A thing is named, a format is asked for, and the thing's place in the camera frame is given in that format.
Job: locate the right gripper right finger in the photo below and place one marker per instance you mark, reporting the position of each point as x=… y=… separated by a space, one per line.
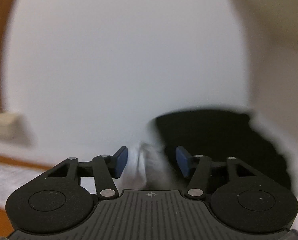
x=195 y=168

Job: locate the beige wall shelf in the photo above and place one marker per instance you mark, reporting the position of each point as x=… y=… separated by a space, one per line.
x=267 y=21

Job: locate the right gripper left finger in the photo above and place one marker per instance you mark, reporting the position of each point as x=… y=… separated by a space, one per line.
x=105 y=169

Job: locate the black folded sweater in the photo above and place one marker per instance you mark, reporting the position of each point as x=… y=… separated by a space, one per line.
x=219 y=134

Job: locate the beige window sill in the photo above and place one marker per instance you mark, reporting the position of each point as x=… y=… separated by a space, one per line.
x=15 y=129

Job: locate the white patterned garment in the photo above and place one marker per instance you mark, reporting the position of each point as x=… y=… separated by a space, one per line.
x=146 y=169

